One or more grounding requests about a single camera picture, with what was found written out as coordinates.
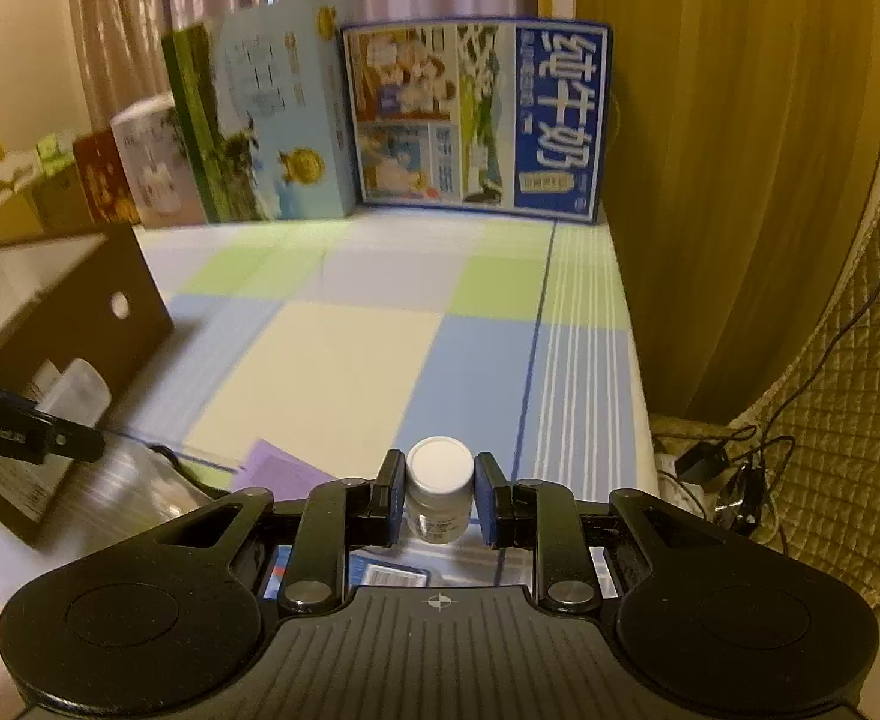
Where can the plain cardboard box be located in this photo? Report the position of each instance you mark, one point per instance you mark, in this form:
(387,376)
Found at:
(65,202)

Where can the white power strip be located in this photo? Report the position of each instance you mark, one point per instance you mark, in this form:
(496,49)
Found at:
(672,495)

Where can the black power adapter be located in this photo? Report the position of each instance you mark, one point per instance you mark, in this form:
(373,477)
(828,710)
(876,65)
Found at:
(699,459)

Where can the blue milk carton box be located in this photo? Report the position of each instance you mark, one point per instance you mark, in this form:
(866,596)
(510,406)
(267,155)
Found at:
(485,112)

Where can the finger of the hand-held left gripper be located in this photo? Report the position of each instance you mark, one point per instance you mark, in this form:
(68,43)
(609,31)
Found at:
(65,441)

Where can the chair with quilted cover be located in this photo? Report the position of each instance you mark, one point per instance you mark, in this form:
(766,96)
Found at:
(845,427)

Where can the small white bottle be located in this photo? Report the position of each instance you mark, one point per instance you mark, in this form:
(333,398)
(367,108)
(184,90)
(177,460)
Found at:
(440,465)

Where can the wooden door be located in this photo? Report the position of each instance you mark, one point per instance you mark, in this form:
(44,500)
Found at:
(710,165)

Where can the small green box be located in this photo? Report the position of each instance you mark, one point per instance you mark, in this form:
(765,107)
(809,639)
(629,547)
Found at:
(48,142)
(59,163)

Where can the red gift box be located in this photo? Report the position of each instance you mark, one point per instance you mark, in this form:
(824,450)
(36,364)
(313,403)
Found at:
(102,180)

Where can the gold box with white hanger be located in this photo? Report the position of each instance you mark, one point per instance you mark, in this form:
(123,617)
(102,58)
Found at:
(5,180)

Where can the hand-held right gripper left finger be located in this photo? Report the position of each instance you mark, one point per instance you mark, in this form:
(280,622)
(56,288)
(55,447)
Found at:
(393,499)

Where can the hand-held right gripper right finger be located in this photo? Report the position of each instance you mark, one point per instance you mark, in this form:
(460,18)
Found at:
(485,499)

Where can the green milk carton box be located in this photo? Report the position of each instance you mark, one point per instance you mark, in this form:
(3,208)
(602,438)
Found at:
(260,127)

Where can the checked tablecloth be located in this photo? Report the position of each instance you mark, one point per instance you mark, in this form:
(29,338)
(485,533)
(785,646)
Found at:
(380,345)

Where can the white humidifier box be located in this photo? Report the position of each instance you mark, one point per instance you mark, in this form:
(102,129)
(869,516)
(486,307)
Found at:
(155,157)

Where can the brown cardboard box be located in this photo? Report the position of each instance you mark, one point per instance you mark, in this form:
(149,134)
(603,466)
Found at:
(140,330)

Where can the clear plastic item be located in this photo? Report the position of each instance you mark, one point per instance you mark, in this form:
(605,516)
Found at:
(80,390)

